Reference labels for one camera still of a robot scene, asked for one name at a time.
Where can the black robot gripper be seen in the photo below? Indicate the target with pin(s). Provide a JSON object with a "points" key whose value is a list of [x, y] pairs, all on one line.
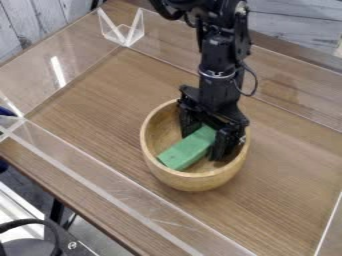
{"points": [[211, 105]]}

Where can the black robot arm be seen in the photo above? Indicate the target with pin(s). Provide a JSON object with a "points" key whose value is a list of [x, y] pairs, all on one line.
{"points": [[220, 22]]}

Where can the blue object at left edge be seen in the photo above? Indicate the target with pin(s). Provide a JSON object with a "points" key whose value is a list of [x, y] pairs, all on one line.
{"points": [[6, 112]]}

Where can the brown wooden bowl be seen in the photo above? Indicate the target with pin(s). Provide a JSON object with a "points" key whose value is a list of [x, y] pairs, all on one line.
{"points": [[204, 175]]}

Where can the grey base with bolt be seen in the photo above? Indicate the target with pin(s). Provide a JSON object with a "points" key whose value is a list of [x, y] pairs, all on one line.
{"points": [[61, 245]]}

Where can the black table leg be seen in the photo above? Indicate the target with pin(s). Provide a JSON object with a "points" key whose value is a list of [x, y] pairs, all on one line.
{"points": [[56, 211]]}

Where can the clear acrylic barrier panel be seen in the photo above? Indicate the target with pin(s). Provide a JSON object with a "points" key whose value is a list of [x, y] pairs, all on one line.
{"points": [[84, 87]]}

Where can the green rectangular block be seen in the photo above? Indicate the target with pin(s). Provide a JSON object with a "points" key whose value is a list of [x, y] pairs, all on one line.
{"points": [[188, 150]]}

